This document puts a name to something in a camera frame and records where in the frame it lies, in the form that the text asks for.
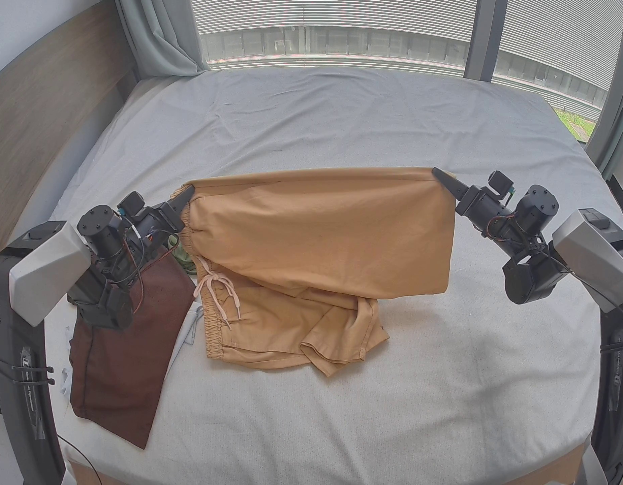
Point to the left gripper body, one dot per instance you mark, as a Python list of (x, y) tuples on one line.
[(159, 218)]

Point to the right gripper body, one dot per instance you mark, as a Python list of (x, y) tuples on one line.
[(480, 205)]

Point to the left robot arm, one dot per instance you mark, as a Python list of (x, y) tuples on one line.
[(43, 271)]

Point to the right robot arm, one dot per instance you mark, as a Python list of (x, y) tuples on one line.
[(589, 255)]

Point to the bed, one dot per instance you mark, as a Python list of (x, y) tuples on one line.
[(341, 119)]

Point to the green garment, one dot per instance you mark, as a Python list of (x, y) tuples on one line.
[(180, 258)]

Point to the pale grey garment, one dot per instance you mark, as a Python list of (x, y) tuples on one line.
[(187, 329)]

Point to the brown garment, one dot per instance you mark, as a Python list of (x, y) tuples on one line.
[(119, 372)]

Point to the grey-green curtain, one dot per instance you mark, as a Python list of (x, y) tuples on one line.
[(154, 23), (614, 68)]

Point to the window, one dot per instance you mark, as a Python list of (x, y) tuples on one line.
[(341, 13)]

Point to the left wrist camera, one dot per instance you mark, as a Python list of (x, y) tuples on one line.
[(133, 205)]

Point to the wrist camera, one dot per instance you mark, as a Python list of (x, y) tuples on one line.
[(501, 182), (133, 205)]

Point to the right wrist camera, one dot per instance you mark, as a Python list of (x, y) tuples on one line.
[(501, 182)]

